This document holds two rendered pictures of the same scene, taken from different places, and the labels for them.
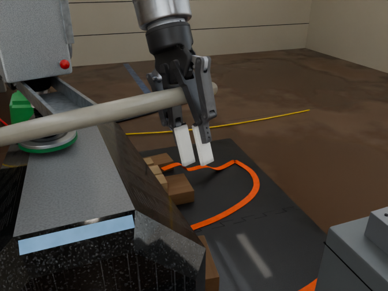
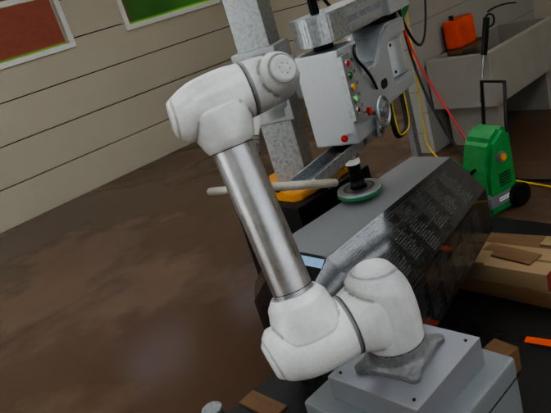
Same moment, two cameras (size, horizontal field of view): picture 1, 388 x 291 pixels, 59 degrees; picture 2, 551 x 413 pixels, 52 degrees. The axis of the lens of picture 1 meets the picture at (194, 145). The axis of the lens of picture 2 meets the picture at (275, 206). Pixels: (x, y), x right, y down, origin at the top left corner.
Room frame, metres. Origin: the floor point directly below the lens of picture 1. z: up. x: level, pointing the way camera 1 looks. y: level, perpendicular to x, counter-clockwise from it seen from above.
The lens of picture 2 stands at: (0.08, -1.75, 1.82)
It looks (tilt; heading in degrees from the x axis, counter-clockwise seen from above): 20 degrees down; 73
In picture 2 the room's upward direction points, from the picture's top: 17 degrees counter-clockwise
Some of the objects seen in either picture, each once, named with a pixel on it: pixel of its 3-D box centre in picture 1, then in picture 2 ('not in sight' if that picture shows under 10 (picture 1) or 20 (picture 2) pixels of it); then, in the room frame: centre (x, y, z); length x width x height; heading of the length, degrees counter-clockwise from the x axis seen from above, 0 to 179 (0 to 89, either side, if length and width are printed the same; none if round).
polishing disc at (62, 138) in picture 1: (47, 135); (358, 188); (1.22, 0.58, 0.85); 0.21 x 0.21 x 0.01
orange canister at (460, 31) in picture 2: not in sight; (462, 29); (3.71, 2.75, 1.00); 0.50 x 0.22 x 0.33; 20
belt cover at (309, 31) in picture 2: not in sight; (351, 17); (1.50, 0.78, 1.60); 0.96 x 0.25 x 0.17; 36
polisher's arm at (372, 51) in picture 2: not in sight; (371, 78); (1.54, 0.79, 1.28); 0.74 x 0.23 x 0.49; 36
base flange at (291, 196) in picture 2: not in sight; (298, 178); (1.21, 1.31, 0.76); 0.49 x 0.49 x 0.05; 19
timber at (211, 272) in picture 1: (200, 264); (487, 371); (1.30, -0.03, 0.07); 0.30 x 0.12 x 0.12; 13
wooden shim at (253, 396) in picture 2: not in sight; (262, 405); (0.42, 0.56, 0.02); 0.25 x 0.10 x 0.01; 112
